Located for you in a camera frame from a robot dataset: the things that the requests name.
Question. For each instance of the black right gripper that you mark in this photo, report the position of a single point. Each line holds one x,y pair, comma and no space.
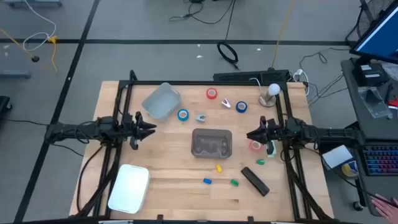
272,130

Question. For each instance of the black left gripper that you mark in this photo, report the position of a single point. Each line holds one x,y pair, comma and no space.
130,129

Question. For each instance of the pink tape roll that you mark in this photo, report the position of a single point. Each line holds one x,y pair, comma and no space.
251,147

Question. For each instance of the mint green stapler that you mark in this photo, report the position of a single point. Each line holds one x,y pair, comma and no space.
272,151

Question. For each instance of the green mini stapler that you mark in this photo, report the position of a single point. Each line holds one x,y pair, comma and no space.
260,161
234,182

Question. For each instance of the dark blue tape roll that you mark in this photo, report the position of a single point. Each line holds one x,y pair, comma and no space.
237,107

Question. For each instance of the light blue tape roll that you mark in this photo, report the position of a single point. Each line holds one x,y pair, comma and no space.
178,115

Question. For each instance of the white staple remover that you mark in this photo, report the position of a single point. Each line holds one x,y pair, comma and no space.
226,103

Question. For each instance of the long black stapler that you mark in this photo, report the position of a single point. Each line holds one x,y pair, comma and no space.
255,181

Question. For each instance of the yellow mini stapler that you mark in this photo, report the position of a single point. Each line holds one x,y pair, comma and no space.
219,168

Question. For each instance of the grey staple remover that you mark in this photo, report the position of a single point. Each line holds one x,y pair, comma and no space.
200,117

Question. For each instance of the red tape roll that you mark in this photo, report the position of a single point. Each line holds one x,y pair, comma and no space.
207,94

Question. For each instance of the blue mini stapler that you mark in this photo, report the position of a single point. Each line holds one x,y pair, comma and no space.
207,181

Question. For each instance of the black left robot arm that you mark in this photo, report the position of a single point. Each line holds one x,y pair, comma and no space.
77,130

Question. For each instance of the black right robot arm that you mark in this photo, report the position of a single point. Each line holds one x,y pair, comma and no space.
326,133

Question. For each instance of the light grey plastic bin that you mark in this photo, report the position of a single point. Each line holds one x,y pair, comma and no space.
161,102

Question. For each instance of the dark translucent plastic bin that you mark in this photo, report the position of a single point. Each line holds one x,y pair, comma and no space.
211,143

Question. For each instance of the white bulb table lamp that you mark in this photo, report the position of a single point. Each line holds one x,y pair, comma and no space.
273,89

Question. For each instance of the black power strip box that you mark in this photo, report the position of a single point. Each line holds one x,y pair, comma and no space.
242,76

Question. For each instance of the white plastic tray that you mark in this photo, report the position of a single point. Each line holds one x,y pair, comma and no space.
129,188

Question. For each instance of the white paper pad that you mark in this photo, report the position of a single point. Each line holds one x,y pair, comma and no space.
337,155

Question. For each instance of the grey desk cart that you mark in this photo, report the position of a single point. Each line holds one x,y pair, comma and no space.
367,127

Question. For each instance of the clear plastic bag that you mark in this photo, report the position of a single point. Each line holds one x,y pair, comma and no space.
374,102

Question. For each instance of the backlit colourful keyboard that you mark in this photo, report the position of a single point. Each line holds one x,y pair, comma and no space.
381,160

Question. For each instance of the black mini computer box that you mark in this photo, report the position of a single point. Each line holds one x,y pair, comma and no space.
370,74

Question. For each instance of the person's hand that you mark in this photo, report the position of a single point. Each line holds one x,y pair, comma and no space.
387,208

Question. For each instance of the blue screen computer monitor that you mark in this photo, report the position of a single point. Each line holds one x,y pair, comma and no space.
381,40

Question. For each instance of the black floor fan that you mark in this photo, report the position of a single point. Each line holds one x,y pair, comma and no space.
367,21

